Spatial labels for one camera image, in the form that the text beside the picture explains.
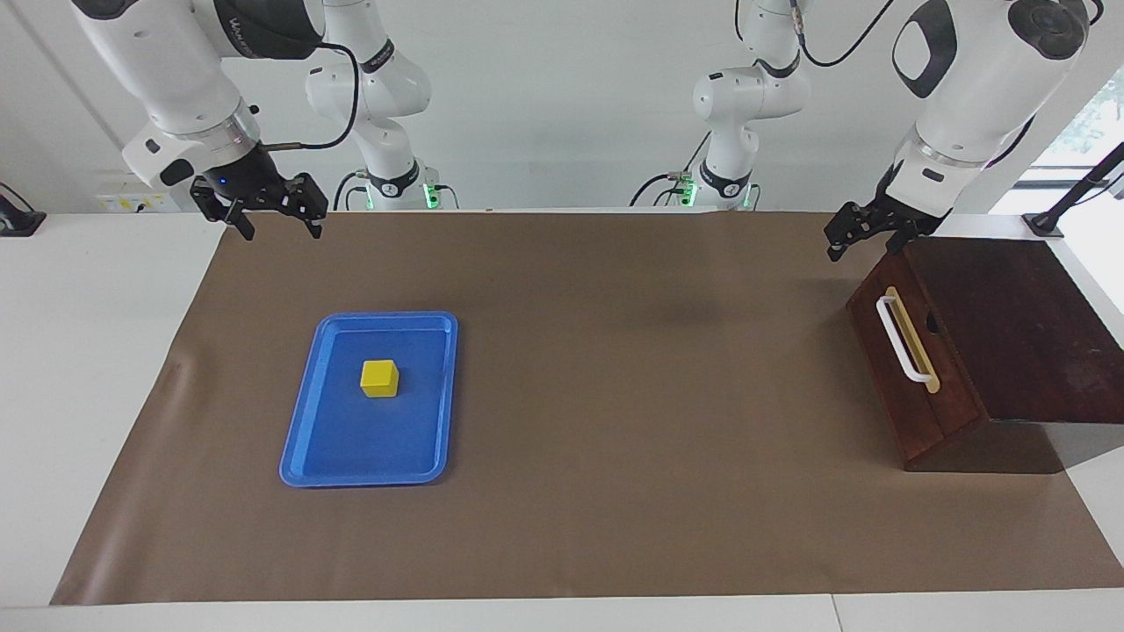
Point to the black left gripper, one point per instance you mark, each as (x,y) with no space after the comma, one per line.
(909,215)

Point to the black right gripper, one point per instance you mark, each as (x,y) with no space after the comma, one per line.
(246,180)

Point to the wooden drawer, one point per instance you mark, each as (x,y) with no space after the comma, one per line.
(882,369)

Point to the yellow cube block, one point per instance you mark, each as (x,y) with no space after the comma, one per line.
(379,377)

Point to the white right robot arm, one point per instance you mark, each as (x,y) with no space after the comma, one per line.
(176,79)

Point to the dark wooden drawer cabinet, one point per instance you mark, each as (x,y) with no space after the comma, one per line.
(1010,325)

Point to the bright window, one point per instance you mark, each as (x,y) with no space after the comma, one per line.
(1089,132)

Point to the blue plastic tray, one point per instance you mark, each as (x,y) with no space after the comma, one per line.
(386,439)

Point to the brown table mat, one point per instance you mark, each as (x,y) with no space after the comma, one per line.
(615,395)

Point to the white wall power outlet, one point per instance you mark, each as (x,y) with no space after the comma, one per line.
(132,203)

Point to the black camera stand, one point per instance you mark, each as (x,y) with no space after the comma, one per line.
(1045,224)

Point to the black clamp mount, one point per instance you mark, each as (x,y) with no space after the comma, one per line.
(18,219)

